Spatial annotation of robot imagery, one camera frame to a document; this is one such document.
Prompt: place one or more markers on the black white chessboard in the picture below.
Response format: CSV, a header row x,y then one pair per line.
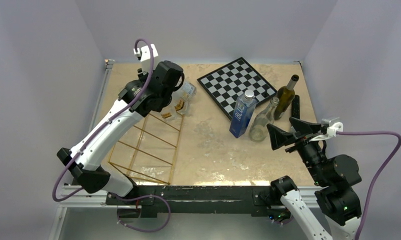
x,y
225,84

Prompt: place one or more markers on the dark green wine bottle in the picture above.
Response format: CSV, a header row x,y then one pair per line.
x,y
285,94

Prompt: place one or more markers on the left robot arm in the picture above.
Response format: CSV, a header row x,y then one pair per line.
x,y
150,92

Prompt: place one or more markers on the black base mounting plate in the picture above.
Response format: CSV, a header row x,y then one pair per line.
x,y
150,200

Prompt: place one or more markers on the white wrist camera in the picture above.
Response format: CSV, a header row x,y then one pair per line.
x,y
328,129
143,54

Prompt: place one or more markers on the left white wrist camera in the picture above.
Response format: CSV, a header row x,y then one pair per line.
x,y
143,54

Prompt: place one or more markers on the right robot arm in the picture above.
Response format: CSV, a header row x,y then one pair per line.
x,y
336,176

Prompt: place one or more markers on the black flat remote bar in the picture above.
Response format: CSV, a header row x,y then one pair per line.
x,y
295,107

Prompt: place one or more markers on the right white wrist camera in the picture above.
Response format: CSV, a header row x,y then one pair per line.
x,y
328,129

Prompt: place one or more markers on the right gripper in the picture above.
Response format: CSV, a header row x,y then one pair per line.
x,y
278,136

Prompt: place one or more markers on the clear bottle gold black label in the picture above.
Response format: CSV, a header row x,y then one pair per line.
x,y
181,105

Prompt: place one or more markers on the clear round glass bottle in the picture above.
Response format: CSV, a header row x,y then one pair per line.
x,y
259,131

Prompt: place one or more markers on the blue square Blu bottle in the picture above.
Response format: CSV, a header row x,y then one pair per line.
x,y
242,114

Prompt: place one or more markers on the clear bottle white label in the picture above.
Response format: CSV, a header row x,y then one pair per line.
x,y
188,91

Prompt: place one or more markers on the gold wire wine rack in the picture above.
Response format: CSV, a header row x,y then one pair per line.
x,y
147,153

